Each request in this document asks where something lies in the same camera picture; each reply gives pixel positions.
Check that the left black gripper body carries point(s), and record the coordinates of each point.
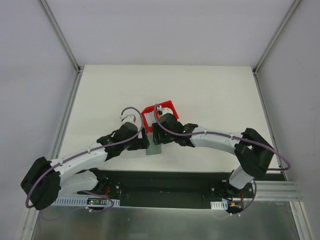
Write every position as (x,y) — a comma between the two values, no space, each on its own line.
(144,141)

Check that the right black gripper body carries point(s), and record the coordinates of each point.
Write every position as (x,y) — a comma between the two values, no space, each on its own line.
(157,135)

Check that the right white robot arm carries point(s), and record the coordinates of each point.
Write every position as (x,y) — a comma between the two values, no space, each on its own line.
(252,151)

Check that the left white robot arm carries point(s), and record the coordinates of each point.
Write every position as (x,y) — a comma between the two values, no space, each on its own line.
(47,180)

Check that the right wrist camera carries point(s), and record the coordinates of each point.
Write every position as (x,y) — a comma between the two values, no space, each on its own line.
(163,110)

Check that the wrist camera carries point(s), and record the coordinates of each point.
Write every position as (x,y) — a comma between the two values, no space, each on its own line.
(163,110)
(131,118)

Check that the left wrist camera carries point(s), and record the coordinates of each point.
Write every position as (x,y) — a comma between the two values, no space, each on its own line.
(131,118)

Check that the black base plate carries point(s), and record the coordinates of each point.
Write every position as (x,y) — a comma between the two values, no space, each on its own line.
(156,189)

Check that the left white cable duct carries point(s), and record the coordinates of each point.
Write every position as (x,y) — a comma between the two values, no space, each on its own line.
(85,201)

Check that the white cable duct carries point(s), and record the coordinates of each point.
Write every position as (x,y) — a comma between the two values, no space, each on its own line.
(85,201)
(219,205)

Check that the right white cable duct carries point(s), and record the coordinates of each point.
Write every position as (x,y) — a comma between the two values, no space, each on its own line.
(219,205)

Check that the right aluminium frame post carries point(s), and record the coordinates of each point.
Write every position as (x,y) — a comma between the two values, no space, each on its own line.
(278,32)

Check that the aluminium frame post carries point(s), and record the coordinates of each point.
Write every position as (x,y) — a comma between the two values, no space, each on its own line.
(44,4)
(278,32)

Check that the left aluminium frame post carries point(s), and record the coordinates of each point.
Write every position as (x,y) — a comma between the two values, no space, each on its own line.
(44,4)

